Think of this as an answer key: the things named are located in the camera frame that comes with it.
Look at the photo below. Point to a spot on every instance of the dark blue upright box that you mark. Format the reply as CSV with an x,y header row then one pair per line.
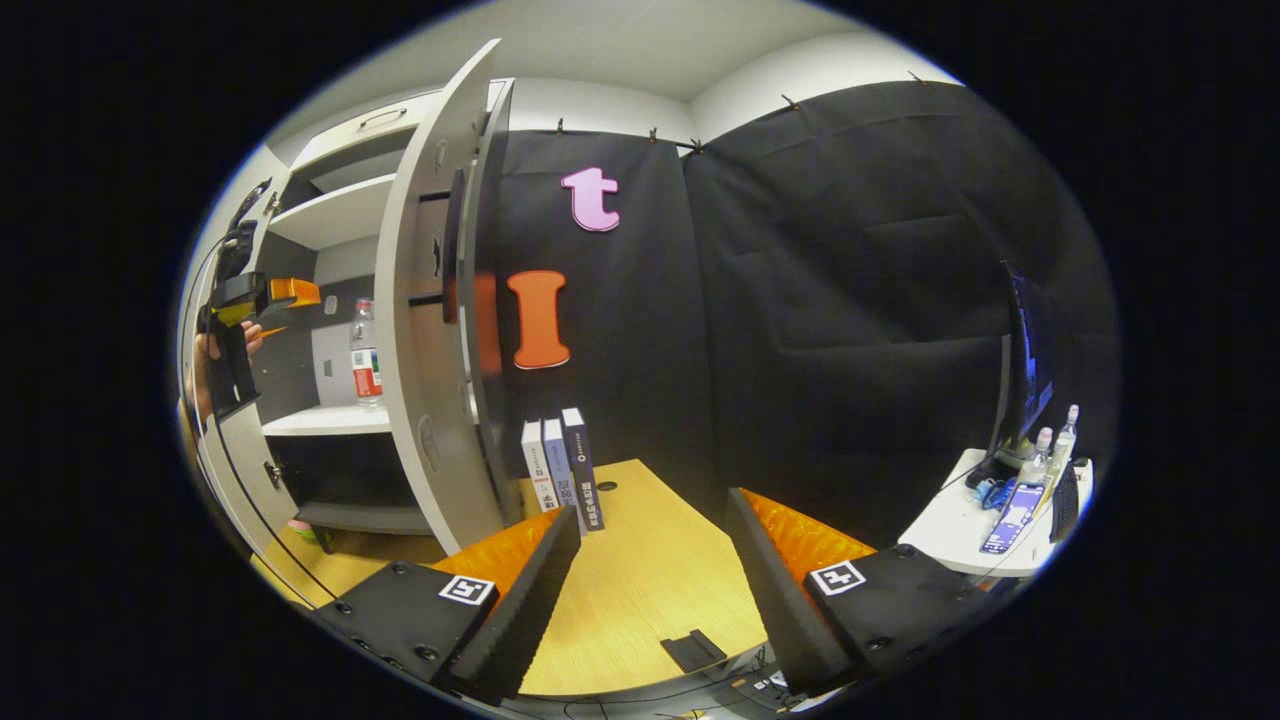
x,y
582,470

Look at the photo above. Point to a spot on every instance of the green and pink small object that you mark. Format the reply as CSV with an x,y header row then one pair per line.
x,y
312,535

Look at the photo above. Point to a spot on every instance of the clear bottle red label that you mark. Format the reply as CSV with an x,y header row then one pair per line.
x,y
366,360

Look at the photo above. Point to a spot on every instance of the dark computer monitor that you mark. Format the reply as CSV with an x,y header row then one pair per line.
x,y
1025,370

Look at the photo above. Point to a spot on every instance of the white cabinet door with hinges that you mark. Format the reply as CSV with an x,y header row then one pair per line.
x,y
240,460

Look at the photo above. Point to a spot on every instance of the white open cabinet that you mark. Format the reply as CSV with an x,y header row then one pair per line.
x,y
330,420

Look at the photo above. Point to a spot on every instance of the grey-blue upright box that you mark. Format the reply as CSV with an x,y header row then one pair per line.
x,y
560,470

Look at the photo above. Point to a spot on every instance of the white side table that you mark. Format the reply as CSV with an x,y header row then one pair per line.
x,y
945,530

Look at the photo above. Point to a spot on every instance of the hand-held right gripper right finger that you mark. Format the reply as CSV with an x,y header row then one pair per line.
x,y
775,600

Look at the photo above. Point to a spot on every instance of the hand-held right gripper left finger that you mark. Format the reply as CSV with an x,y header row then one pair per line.
x,y
530,610

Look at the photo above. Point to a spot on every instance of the black flat holder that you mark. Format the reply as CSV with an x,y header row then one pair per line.
x,y
693,650

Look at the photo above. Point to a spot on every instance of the white cabinet drawer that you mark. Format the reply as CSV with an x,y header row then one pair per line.
x,y
340,140

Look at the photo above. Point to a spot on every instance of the white upright box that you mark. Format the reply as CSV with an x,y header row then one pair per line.
x,y
537,470

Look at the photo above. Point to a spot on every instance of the clear spray bottle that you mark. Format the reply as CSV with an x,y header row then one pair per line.
x,y
1041,458
1067,435

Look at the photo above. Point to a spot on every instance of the smartphone with lit screen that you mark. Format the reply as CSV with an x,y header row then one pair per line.
x,y
1012,518

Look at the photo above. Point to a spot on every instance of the black backdrop cloth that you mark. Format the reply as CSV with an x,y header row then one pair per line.
x,y
800,300

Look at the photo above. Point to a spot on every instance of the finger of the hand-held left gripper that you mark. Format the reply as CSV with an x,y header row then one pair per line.
x,y
275,331
290,291

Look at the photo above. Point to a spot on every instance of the black flat remote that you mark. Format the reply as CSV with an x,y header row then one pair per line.
x,y
1065,505

